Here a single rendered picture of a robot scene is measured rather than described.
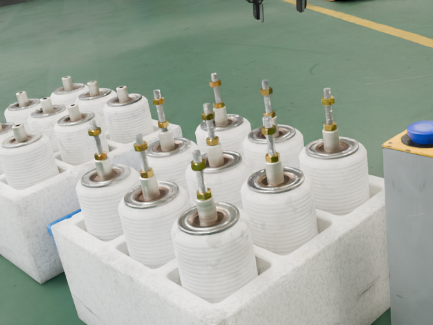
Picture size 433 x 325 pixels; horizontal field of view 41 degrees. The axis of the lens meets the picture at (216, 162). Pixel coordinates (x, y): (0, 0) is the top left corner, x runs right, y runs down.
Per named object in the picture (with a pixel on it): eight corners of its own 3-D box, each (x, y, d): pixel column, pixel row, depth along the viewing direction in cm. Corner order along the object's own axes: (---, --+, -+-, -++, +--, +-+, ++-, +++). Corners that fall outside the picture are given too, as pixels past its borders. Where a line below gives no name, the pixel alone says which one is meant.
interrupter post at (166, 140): (158, 149, 94) (154, 131, 93) (172, 145, 95) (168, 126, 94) (164, 154, 92) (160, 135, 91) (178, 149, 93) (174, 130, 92)
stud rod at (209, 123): (217, 154, 84) (209, 104, 81) (211, 155, 84) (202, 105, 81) (218, 151, 85) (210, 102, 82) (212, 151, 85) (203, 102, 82)
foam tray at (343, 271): (243, 219, 120) (230, 138, 113) (414, 286, 92) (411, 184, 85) (78, 318, 98) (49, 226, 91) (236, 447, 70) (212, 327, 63)
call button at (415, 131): (419, 133, 68) (419, 117, 68) (452, 139, 65) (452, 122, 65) (400, 146, 66) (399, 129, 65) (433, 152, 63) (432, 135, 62)
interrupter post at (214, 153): (225, 166, 84) (221, 145, 83) (209, 169, 84) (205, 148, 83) (223, 160, 86) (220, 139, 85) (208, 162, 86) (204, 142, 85)
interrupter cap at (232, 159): (245, 170, 82) (245, 166, 81) (192, 180, 82) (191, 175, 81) (239, 150, 89) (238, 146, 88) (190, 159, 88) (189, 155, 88)
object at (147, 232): (174, 335, 79) (147, 220, 72) (131, 311, 86) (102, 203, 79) (222, 298, 85) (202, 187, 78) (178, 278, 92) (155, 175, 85)
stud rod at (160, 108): (164, 137, 92) (155, 91, 89) (161, 135, 93) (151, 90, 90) (169, 135, 93) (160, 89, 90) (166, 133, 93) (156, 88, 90)
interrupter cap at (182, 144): (138, 150, 95) (138, 146, 95) (180, 137, 98) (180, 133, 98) (154, 164, 89) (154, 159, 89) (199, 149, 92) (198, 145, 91)
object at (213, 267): (194, 320, 81) (170, 207, 74) (262, 310, 81) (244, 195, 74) (195, 370, 72) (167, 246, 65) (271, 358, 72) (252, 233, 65)
